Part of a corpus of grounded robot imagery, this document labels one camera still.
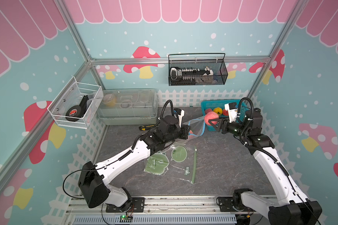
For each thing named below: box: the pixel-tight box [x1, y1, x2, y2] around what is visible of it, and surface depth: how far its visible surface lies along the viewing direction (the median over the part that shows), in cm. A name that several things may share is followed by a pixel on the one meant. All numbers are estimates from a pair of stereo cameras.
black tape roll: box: [65, 94, 90, 122], surface depth 71 cm
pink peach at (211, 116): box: [204, 111, 220, 126], surface depth 71 cm
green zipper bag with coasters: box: [143, 141, 198, 184], surface depth 90 cm
